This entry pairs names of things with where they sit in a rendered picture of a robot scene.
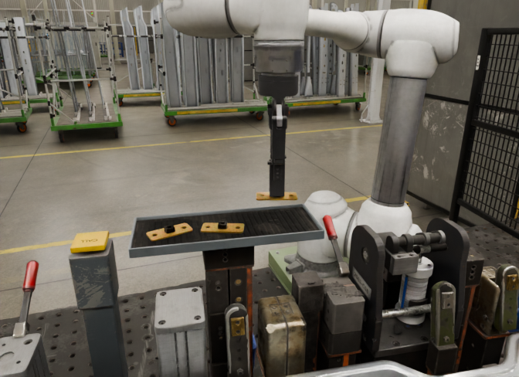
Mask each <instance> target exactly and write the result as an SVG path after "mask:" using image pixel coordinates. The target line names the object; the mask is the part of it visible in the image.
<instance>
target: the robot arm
mask: <svg viewBox="0 0 519 377"><path fill-rule="evenodd" d="M309 6H310V0H164V1H163V9H164V14H165V18H166V19H167V20H168V22H169V24H170V26H171V27H172V28H174V29H175V30H177V31H179V32H181V33H183V34H186V35H188V36H198V37H202V38H205V39H225V38H230V37H234V36H237V35H249V36H254V40H263V41H254V43H253V47H254V57H255V61H256V68H255V71H256V72H260V73H261V74H259V75H258V93H259V95H261V96H265V97H272V99H271V104H267V113H268V115H269V128H270V158H271V159H270V160H269V161H267V164H268V165H270V179H269V191H270V196H284V187H285V162H286V160H285V159H287V156H286V155H285V143H286V129H287V116H288V115H289V106H288V104H285V97H292V96H296V95H297V94H298V80H299V75H297V74H296V73H298V72H301V71H302V69H303V55H304V41H294V40H304V36H316V37H323V38H329V39H333V40H334V43H335V44H336V45H337V46H339V47H340V48H341V49H343V50H344V51H346V52H349V53H358V54H360V55H363V56H369V57H373V58H378V59H385V62H386V69H387V72H388V75H390V80H389V85H388V94H387V100H386V105H385V113H384V119H383V124H382V132H381V138H380V143H379V148H378V157H377V162H376V167H375V177H374V181H373V186H372V191H371V197H370V198H369V199H367V200H366V201H364V202H363V203H362V205H361V208H360V211H359V212H356V211H354V210H353V209H351V208H349V207H348V204H347V202H346V201H345V199H344V198H343V197H342V196H341V195H339V194H337V193H336V192H332V191H317V192H314V193H312V194H311V195H310V197H309V198H308V199H307V201H306V202H305V203H304V205H305V206H306V207H307V208H308V209H309V210H310V212H311V213H312V214H313V216H314V217H315V219H316V220H317V221H318V222H319V223H320V225H321V226H322V227H323V228H324V230H325V232H324V239H316V240H308V241H300V242H297V253H295V254H290V255H286V256H285V257H284V262H286V263H288V264H289V265H288V266H286V272H287V273H288V274H292V273H304V272H308V271H316V272H317V274H318V276H319V277H320V278H328V277H337V276H339V275H338V271H337V264H338V262H337V259H336V256H335V253H334V249H333V246H332V244H331V241H330V240H329V239H328V237H327V232H326V229H325V227H324V222H323V217H324V216H325V215H329V216H331V218H332V221H333V224H334V228H335V230H336V233H337V235H338V238H337V242H338V246H339V249H340V251H341V255H342V257H347V258H350V248H351V234H352V232H353V229H354V228H355V227H356V226H358V225H368V226H370V227H371V228H372V229H373V230H374V231H375V232H376V233H386V232H393V233H394V234H395V235H396V236H401V235H402V234H406V233H409V234H411V235H412V236H413V235H415V234H416V233H422V230H421V229H420V228H419V227H418V226H417V225H415V224H412V212H411V210H410V208H409V207H408V206H407V204H406V203H405V195H406V190H407V186H408V182H409V174H410V169H411V165H412V157H413V153H414V148H415V144H416V136H417V134H418V129H419V122H420V117H421V113H422V105H423V101H424V96H425V92H426V84H427V78H429V79H430V78H431V77H432V75H433V74H434V73H435V71H436V68H437V66H438V65H439V63H446V62H448V61H449V60H451V59H452V58H453V57H454V56H455V54H456V52H457V49H458V42H459V33H460V23H459V22H458V21H456V20H455V19H453V18H451V17H449V16H448V15H445V14H443V13H441V12H436V11H433V10H426V9H413V8H401V9H395V10H379V11H368V12H363V13H362V12H353V11H350V12H331V11H324V10H317V9H309Z"/></svg>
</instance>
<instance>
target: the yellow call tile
mask: <svg viewBox="0 0 519 377"><path fill-rule="evenodd" d="M108 238H109V231H101V232H92V233H77V235H76V237H75V239H74V241H73V243H72V245H71V247H70V252H71V253H81V252H89V251H98V250H105V248H106V245H107V241H108Z"/></svg>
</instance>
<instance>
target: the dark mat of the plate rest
mask: <svg viewBox="0 0 519 377"><path fill-rule="evenodd" d="M219 221H223V222H227V223H243V224H244V230H243V233H202V232H201V228H202V225H203V223H206V222H212V223H219ZM182 223H187V224H188V225H190V227H192V231H191V232H189V233H183V234H180V235H177V236H172V237H168V238H166V239H160V240H157V241H151V240H150V239H149V238H148V236H147V234H146V233H147V232H150V231H154V230H157V229H163V228H164V226H168V225H173V226H175V225H178V224H182ZM316 230H319V228H318V227H317V225H316V224H315V223H314V221H313V220H312V218H311V217H310V216H309V215H308V214H307V212H306V211H305V209H304V208H303V207H296V208H286V209H268V210H259V211H249V212H231V213H222V214H212V215H203V216H185V217H175V218H166V219H148V220H138V221H137V223H136V228H135V232H134V240H133V245H132V248H138V247H147V246H162V245H171V244H179V243H194V242H203V241H211V240H220V239H235V238H243V237H251V236H267V235H276V234H284V233H299V232H308V231H316Z"/></svg>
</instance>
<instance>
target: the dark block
mask: <svg viewBox="0 0 519 377"><path fill-rule="evenodd" d="M484 261H485V259H484V258H483V257H482V256H480V255H479V254H478V253H476V252H474V251H473V250H472V249H471V248H470V251H469V255H468V259H467V263H466V284H465V299H464V305H463V308H464V312H463V318H462V322H461V326H460V333H459V337H458V338H457V339H454V344H455V345H456V346H457V347H458V349H457V353H456V360H455V364H454V368H453V372H452V373H456V372H458V368H459V363H460V357H461V353H462V347H463V340H464V339H465V335H466V329H467V325H468V322H467V321H468V317H469V313H470V310H471V307H472V303H473V296H474V292H475V288H476V287H478V284H480V278H481V275H482V271H483V265H484Z"/></svg>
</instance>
